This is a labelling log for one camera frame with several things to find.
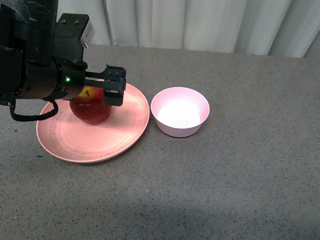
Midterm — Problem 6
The red apple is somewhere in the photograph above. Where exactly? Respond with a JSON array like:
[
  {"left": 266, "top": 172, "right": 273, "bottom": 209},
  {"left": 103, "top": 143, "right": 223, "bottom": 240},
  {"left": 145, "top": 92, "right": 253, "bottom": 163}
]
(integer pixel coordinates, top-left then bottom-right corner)
[{"left": 69, "top": 86, "right": 112, "bottom": 126}]

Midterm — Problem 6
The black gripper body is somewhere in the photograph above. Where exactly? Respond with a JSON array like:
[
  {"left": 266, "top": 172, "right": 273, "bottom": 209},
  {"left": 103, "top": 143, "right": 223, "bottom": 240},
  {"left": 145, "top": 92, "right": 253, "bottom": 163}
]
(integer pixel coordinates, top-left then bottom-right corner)
[{"left": 17, "top": 57, "right": 126, "bottom": 101}]

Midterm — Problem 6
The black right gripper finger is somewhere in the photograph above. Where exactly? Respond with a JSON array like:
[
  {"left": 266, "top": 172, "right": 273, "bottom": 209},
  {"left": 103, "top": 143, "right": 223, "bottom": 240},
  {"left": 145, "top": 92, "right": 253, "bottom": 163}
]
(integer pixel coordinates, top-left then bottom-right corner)
[{"left": 103, "top": 90, "right": 125, "bottom": 106}]

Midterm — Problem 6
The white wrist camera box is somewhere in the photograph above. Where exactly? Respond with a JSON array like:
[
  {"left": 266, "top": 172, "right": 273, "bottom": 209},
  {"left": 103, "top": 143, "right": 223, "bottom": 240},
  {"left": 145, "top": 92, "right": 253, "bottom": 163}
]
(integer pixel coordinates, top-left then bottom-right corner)
[{"left": 79, "top": 20, "right": 95, "bottom": 49}]

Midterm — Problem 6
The pink plate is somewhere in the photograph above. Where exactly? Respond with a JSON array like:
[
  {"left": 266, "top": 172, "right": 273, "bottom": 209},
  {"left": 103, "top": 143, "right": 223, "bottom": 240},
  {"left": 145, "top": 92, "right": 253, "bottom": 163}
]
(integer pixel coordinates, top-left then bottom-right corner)
[{"left": 35, "top": 82, "right": 151, "bottom": 164}]

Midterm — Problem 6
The white curtain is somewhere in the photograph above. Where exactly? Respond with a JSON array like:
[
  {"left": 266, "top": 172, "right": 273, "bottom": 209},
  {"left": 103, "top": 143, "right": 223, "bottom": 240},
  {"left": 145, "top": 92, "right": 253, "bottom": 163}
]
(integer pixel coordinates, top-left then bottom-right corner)
[{"left": 58, "top": 0, "right": 320, "bottom": 58}]

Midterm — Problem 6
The pale pink bowl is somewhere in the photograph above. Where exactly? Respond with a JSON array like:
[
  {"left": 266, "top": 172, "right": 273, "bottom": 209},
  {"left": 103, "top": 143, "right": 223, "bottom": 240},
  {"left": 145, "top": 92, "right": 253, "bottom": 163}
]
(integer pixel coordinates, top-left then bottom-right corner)
[{"left": 150, "top": 87, "right": 210, "bottom": 138}]

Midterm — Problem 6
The black cable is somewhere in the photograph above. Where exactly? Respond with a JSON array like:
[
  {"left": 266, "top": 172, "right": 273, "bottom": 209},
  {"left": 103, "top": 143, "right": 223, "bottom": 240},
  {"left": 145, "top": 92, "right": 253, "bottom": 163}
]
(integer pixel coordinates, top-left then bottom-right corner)
[{"left": 9, "top": 99, "right": 60, "bottom": 123}]

